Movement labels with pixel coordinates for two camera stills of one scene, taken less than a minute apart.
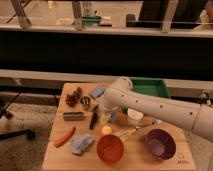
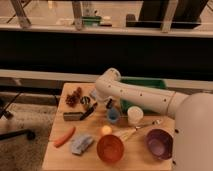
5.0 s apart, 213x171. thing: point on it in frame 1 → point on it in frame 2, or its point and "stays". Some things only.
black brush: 94,117 → 88,111
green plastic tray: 152,86 stays
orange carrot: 68,134 stays
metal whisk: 155,122 stays
